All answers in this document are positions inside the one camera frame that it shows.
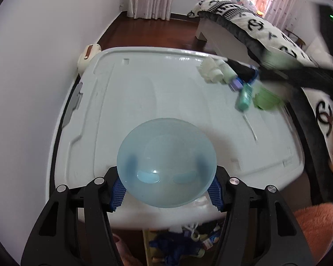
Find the pink slipper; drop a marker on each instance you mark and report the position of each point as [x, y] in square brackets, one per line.
[125, 250]

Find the small purple box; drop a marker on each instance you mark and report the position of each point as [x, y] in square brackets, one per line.
[235, 84]

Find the teal bottle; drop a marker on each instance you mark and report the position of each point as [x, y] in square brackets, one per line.
[244, 98]

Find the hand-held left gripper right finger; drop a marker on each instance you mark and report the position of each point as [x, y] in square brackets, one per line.
[215, 193]

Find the translucent light blue bowl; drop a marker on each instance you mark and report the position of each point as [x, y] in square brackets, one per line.
[166, 155]

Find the white bed frame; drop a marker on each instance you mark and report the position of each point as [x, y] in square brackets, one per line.
[219, 38]

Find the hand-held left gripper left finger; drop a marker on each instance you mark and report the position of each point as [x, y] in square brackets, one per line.
[118, 196]

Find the white storage box lid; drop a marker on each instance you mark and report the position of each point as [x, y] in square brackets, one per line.
[161, 88]

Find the trash bin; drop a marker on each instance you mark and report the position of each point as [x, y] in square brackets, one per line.
[147, 243]

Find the white ribbed bottle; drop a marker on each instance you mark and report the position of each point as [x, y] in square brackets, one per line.
[211, 70]

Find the blue cloth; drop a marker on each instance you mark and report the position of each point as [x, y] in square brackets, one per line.
[172, 245]

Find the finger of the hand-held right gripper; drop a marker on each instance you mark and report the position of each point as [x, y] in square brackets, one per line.
[247, 70]

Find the white and brown slipper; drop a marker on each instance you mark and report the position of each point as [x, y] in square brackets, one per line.
[87, 56]

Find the white cotton swab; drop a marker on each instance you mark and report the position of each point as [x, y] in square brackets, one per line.
[250, 127]

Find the white and green bottle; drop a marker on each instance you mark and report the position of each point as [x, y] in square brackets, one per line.
[228, 72]

